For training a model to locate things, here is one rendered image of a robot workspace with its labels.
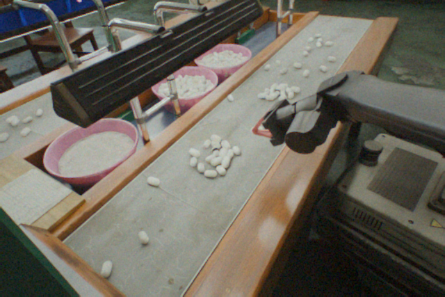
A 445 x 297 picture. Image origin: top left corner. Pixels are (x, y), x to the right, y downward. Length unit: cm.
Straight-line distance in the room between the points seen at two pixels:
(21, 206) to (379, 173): 114
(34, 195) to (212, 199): 43
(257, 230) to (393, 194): 66
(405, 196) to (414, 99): 81
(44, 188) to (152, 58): 45
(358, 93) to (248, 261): 36
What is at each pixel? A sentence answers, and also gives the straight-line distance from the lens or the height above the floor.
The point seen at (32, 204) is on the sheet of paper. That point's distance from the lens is 82.
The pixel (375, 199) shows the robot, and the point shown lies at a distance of 114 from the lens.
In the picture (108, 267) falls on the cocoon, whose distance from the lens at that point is 66.
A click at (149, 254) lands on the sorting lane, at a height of 74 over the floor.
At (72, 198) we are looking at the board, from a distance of 78.
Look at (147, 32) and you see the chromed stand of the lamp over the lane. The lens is 62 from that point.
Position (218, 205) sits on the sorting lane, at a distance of 70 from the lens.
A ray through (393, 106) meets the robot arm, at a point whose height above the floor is 109.
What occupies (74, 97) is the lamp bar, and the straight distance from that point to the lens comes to 48.
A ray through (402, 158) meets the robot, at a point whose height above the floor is 48.
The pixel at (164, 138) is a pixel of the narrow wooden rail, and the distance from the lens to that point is 87.
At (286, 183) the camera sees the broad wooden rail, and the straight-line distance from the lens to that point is 71.
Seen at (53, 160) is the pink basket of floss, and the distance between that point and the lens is 98.
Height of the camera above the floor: 130
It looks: 39 degrees down
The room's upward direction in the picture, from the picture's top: 5 degrees counter-clockwise
